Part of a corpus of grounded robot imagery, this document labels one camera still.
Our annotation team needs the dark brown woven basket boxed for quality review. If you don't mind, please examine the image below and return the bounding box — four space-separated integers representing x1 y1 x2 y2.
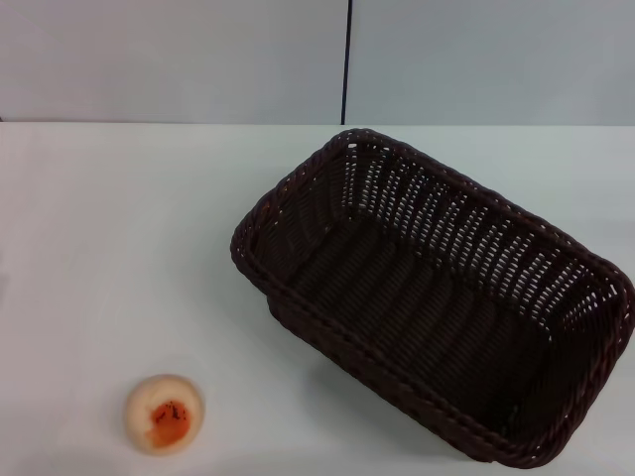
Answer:
229 127 635 468

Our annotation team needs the round bun with orange centre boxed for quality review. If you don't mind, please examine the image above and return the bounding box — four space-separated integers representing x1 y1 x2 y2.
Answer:
123 373 206 455

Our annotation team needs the black vertical wall strip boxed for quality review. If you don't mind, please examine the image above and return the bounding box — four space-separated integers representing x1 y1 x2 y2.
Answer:
339 0 354 125

